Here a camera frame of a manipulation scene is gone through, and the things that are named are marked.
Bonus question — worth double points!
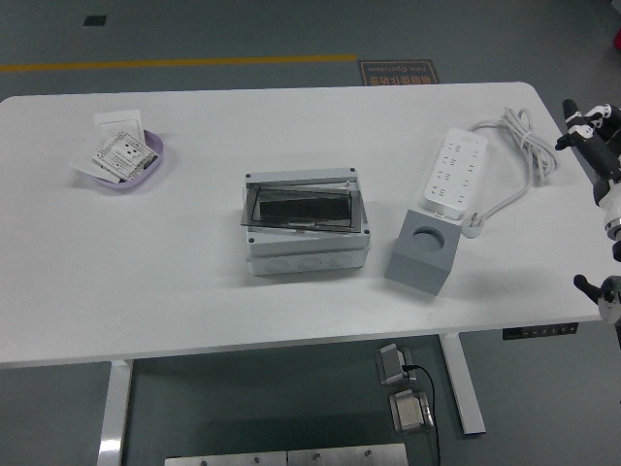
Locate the grey metal base plate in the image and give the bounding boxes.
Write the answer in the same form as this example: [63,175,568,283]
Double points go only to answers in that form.
[164,450,287,466]
[287,443,409,466]

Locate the black table control panel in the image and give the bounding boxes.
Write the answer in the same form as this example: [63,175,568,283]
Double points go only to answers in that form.
[503,321,579,341]

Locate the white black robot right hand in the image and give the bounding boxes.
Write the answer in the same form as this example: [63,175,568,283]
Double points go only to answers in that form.
[555,99,621,226]

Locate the white table leg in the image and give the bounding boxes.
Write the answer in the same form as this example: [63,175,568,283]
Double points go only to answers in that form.
[439,332,486,436]
[95,359,135,466]

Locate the white flat cover plate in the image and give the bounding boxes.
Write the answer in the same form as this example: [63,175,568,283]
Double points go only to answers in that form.
[69,135,117,181]

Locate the black pedal cable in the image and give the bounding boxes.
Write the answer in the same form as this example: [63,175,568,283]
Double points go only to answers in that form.
[405,363,441,466]

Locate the transparent grey box lid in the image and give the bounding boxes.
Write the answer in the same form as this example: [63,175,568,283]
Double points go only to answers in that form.
[237,175,361,232]

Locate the plain white switch plate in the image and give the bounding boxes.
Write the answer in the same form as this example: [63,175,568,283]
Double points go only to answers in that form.
[92,110,147,142]

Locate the grey cube with round hole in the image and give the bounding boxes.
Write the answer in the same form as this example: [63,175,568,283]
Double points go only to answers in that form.
[385,209,461,296]

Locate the grey plastic junction box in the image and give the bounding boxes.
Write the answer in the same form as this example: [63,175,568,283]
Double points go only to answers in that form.
[244,167,373,277]

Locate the silver foot pedal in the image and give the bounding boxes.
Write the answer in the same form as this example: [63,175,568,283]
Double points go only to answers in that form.
[388,388,434,433]
[374,343,413,385]

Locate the white power strip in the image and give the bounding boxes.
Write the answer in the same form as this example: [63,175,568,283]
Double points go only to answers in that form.
[419,126,489,222]

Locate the white power cord with plug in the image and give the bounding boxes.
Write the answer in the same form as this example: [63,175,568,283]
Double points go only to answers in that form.
[460,107,560,239]

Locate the brown floor sign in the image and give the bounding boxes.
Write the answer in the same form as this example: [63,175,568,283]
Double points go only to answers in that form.
[357,58,441,87]

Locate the white socket panel with print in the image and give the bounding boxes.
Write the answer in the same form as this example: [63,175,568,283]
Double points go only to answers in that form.
[91,130,160,182]

